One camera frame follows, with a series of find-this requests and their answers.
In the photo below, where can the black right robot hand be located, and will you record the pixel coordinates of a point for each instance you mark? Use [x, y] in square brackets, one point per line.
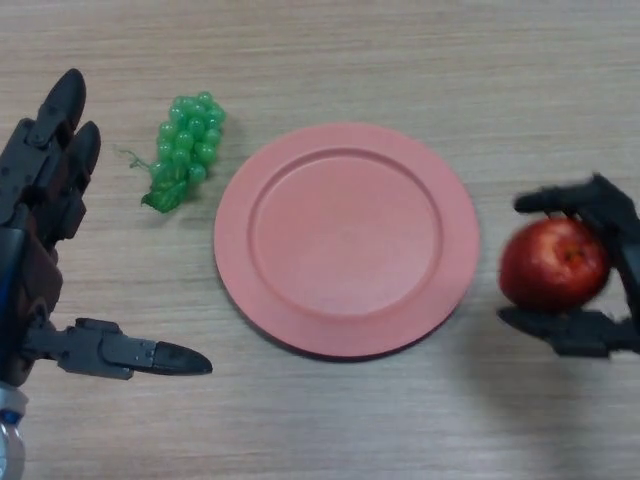
[625, 240]

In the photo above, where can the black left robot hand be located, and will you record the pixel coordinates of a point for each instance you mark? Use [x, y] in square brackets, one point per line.
[30, 225]

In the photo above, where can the red apple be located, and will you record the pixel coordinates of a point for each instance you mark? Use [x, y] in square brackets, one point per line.
[545, 265]

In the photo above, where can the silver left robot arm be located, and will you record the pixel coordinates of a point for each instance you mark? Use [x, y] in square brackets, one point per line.
[10, 440]

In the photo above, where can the pink round plate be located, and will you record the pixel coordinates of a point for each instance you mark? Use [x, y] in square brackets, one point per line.
[345, 240]

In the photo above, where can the green plastic grape bunch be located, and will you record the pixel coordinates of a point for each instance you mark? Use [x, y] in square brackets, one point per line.
[187, 145]

